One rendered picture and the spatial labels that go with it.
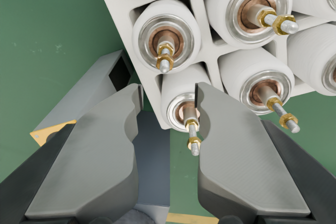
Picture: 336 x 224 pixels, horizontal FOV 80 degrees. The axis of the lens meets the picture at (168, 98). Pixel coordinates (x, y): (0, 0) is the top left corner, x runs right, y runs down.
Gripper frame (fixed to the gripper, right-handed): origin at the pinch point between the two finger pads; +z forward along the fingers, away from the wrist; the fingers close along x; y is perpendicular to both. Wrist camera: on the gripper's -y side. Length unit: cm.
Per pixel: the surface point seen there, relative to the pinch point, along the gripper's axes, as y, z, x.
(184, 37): 1.0, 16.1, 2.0
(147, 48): 2.3, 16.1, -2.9
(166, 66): 1.6, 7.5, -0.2
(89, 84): 10.3, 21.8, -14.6
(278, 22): -1.8, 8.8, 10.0
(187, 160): 51, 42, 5
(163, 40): 0.8, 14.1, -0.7
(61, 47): 9, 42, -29
